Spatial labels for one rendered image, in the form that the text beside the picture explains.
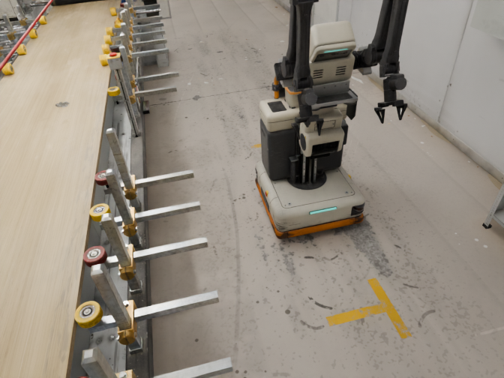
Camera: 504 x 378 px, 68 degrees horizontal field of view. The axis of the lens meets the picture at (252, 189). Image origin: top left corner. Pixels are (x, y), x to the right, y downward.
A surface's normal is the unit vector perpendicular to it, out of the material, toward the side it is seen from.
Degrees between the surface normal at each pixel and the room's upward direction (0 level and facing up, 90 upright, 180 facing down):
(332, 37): 42
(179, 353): 0
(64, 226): 0
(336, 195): 0
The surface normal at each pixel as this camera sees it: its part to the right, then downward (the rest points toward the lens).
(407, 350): -0.06, -0.77
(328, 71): 0.23, 0.71
